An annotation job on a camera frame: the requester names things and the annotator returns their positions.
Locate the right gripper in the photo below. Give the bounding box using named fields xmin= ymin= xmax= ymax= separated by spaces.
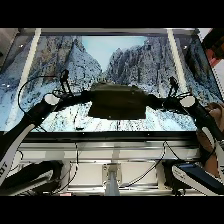
xmin=145 ymin=94 xmax=167 ymax=110

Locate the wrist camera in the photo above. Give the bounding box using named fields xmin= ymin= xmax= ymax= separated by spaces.
xmin=167 ymin=76 xmax=181 ymax=98
xmin=59 ymin=68 xmax=73 ymax=97

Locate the silver frame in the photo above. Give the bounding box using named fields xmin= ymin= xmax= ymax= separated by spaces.
xmin=0 ymin=132 xmax=224 ymax=197

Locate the dark olive garment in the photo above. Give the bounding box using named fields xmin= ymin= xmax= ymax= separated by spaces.
xmin=87 ymin=82 xmax=158 ymax=121

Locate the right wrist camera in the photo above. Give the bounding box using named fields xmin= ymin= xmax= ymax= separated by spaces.
xmin=167 ymin=76 xmax=181 ymax=98

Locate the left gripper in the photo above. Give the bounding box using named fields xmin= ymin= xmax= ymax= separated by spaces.
xmin=75 ymin=90 xmax=95 ymax=105

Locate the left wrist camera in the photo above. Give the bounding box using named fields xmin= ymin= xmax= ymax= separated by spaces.
xmin=59 ymin=68 xmax=73 ymax=97

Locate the heap of clothes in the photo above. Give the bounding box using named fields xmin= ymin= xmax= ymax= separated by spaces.
xmin=201 ymin=28 xmax=224 ymax=61

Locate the black cable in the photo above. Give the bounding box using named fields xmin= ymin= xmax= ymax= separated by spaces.
xmin=17 ymin=74 xmax=63 ymax=116
xmin=119 ymin=141 xmax=168 ymax=188
xmin=59 ymin=142 xmax=80 ymax=194

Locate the brown garment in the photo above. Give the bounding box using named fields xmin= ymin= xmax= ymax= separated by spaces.
xmin=195 ymin=102 xmax=224 ymax=177

